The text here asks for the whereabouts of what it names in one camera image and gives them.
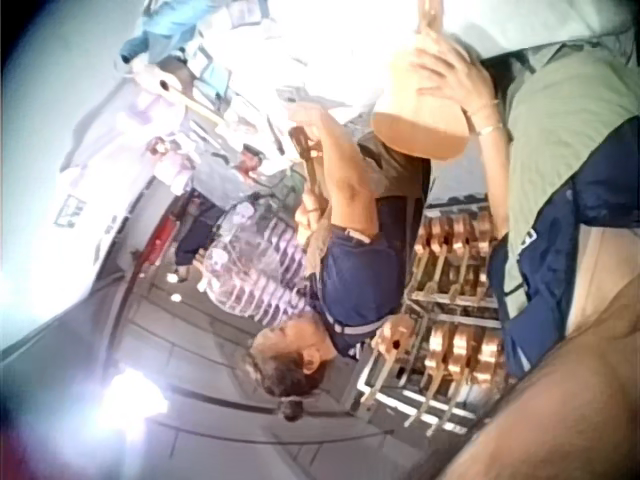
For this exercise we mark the person's left hand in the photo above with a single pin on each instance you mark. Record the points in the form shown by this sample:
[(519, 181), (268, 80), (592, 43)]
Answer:
[(462, 75)]

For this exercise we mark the person's left fingers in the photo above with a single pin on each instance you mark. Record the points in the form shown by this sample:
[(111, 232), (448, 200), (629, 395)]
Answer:
[(431, 59)]

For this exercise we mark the unfinished wooden ukulele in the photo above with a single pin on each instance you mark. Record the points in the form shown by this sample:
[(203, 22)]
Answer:
[(420, 125)]

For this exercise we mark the brown ukulele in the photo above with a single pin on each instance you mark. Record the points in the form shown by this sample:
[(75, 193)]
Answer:
[(312, 175)]

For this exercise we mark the rack of wooden ukuleles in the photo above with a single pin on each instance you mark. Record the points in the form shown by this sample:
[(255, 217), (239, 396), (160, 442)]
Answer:
[(450, 320)]

